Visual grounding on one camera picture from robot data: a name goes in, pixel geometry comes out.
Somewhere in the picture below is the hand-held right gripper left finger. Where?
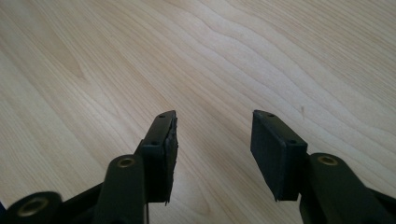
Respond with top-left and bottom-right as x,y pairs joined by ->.
134,109 -> 179,206

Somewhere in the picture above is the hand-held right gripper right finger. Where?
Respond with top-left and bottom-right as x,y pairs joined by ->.
249,109 -> 309,203

